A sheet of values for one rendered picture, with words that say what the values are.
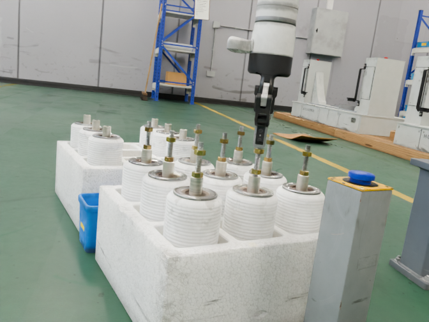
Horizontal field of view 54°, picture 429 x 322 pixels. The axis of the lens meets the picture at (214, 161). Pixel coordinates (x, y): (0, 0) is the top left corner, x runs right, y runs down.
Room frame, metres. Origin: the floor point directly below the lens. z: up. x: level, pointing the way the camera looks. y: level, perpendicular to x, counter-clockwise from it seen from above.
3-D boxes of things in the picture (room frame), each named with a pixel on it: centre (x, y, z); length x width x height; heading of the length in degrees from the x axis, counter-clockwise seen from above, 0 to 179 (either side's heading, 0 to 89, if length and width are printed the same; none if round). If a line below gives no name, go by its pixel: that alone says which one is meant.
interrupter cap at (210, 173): (0.85, -0.02, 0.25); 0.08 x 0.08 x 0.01
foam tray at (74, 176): (1.32, 0.27, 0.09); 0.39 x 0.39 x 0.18; 31
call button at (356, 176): (0.64, -0.23, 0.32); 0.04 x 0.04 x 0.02
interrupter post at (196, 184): (0.69, 0.03, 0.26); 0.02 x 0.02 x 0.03
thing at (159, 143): (1.38, 0.17, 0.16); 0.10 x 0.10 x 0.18
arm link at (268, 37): (0.75, -0.06, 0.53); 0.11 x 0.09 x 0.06; 82
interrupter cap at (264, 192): (0.75, -0.08, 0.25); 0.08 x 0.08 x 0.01
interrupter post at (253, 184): (0.75, -0.08, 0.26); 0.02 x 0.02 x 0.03
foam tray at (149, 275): (0.85, -0.02, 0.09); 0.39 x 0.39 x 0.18; 31
